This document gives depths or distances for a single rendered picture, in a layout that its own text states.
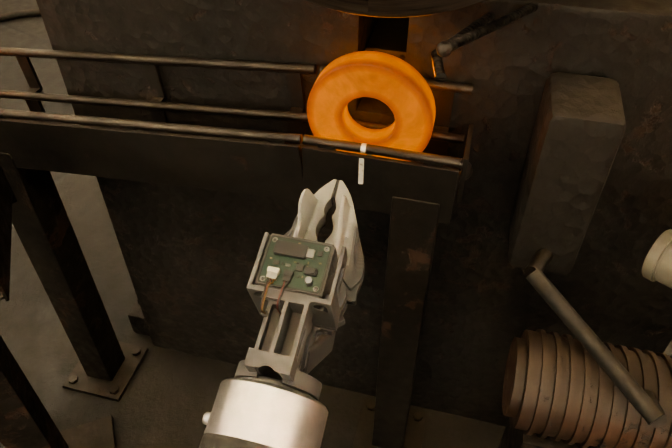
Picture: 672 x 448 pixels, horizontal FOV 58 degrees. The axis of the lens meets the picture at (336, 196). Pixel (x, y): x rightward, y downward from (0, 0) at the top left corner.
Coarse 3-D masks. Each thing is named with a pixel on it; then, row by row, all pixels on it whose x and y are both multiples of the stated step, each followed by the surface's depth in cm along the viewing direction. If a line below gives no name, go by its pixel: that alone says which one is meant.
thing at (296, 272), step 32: (288, 256) 50; (320, 256) 50; (256, 288) 48; (288, 288) 49; (320, 288) 48; (288, 320) 49; (320, 320) 51; (256, 352) 46; (288, 352) 48; (288, 384) 46; (320, 384) 49
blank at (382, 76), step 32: (352, 64) 68; (384, 64) 68; (320, 96) 72; (352, 96) 71; (384, 96) 70; (416, 96) 69; (320, 128) 75; (352, 128) 76; (384, 128) 76; (416, 128) 72
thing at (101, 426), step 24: (0, 168) 80; (0, 192) 77; (0, 216) 74; (0, 240) 72; (0, 264) 69; (0, 288) 68; (0, 336) 89; (0, 360) 86; (0, 384) 87; (24, 384) 95; (0, 408) 91; (24, 408) 92; (0, 432) 94; (24, 432) 96; (48, 432) 101; (72, 432) 120; (96, 432) 120
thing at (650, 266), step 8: (664, 232) 65; (656, 240) 64; (664, 240) 64; (656, 248) 64; (664, 248) 63; (648, 256) 64; (656, 256) 64; (664, 256) 63; (648, 264) 64; (656, 264) 64; (664, 264) 63; (648, 272) 65; (656, 272) 64; (664, 272) 63; (656, 280) 65; (664, 280) 64
